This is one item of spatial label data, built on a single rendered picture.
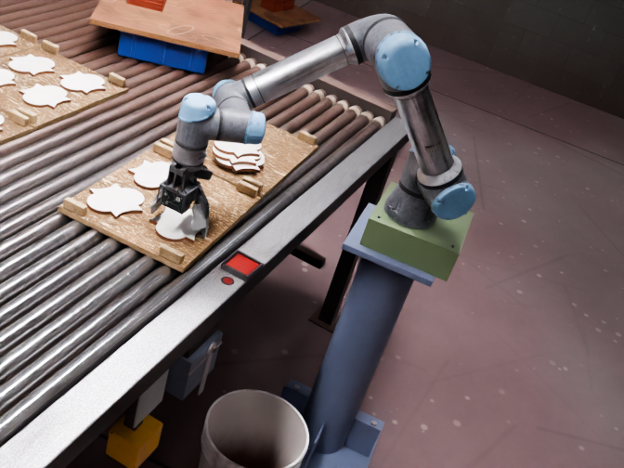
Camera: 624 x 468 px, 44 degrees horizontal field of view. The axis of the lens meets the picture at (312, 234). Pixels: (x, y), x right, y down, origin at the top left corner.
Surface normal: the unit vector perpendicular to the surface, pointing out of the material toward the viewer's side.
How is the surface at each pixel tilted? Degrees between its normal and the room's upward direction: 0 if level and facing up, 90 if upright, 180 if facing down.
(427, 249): 90
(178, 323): 0
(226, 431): 87
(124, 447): 90
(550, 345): 0
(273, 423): 87
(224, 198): 0
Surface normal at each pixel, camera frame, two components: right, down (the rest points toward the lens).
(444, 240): 0.24, -0.82
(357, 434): -0.33, 0.46
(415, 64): 0.20, 0.47
